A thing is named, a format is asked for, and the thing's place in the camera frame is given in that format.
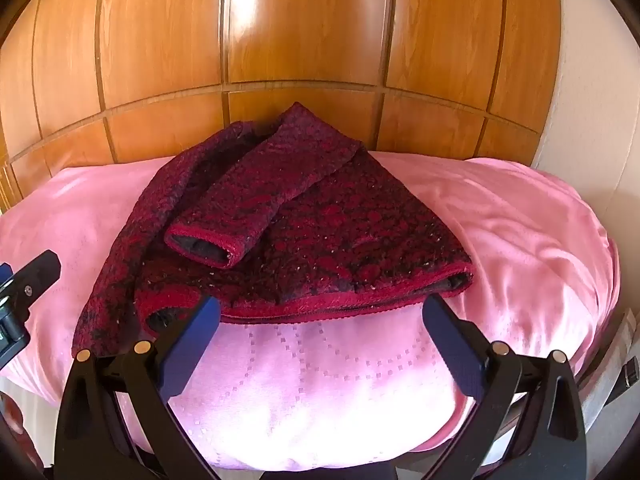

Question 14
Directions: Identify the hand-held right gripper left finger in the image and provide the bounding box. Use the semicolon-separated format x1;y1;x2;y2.
54;295;223;480

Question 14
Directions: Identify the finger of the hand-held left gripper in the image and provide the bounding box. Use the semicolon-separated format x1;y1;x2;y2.
0;250;62;317

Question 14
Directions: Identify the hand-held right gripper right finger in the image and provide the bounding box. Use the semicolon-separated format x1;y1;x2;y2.
421;293;588;480

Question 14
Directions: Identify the dark red patterned sweater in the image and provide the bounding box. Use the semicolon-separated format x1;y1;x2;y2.
71;102;475;360

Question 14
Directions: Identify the pink blanket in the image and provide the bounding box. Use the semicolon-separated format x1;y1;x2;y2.
0;152;620;473

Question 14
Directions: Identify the wooden panelled wardrobe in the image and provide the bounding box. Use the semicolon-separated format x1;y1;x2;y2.
0;0;563;214

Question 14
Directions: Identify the grey bag with black strap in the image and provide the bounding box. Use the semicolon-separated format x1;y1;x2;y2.
575;308;640;436

